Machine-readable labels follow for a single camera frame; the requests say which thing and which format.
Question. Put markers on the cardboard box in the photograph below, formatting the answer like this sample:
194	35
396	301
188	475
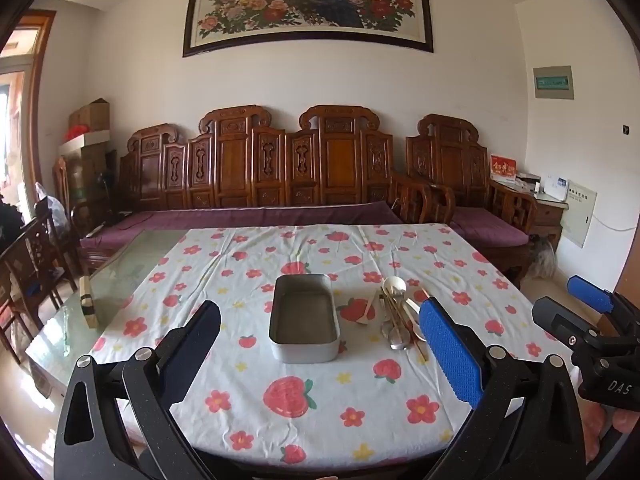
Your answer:
92	115

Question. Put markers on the light wooden chopstick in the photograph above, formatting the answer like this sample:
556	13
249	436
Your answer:
400	322

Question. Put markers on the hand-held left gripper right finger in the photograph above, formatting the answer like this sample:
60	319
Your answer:
450	355

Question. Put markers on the person's right hand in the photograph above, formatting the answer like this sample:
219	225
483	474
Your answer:
625	420

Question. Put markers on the wooden door frame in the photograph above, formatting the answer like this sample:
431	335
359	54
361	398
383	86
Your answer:
35	110

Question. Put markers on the wooden dining chair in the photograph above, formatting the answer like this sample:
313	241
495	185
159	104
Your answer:
15	300
40	245

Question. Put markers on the wooden side table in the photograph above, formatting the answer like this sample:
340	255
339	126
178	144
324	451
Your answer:
547	215

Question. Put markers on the purple armchair cushion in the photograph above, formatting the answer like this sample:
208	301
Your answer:
487	225

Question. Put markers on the clear plastic bag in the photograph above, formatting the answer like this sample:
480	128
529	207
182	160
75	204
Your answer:
52	210

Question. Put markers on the carved wooden armchair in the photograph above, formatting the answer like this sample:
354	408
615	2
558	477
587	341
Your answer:
450	160

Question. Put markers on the carved wooden sofa bench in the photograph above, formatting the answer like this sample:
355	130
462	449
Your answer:
235	160

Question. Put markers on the white wall electrical panel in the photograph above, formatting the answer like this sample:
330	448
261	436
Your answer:
579	215

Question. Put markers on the rectangular metal tin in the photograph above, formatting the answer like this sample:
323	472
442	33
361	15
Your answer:
302	320

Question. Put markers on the white topped cabinet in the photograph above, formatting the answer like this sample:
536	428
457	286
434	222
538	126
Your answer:
85	165

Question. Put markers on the framed peacock painting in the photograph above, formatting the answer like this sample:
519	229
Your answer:
310	0

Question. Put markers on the wooden block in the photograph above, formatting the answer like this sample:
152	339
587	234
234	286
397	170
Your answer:
88	302

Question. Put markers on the white plastic fork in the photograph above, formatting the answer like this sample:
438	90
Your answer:
369	307

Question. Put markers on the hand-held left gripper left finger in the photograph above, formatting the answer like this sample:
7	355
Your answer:
192	355

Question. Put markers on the grey plastic bag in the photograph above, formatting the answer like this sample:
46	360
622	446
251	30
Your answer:
544	257

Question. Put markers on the red desk calendar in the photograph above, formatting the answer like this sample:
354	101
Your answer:
502	167

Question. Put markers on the white soup spoon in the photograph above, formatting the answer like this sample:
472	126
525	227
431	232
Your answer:
414	312

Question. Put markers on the long purple sofa cushion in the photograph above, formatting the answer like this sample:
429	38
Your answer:
240	217

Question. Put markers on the white round rice spoon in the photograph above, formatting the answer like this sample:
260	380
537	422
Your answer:
395	286

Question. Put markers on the brown wooden chopstick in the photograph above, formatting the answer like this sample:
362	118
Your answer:
416	305

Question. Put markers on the floral strawberry tablecloth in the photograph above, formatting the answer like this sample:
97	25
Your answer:
260	270

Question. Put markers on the green wall box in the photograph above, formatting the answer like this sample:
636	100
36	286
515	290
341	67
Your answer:
552	82

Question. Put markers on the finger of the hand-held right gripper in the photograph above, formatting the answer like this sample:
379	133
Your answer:
560	320
590	293

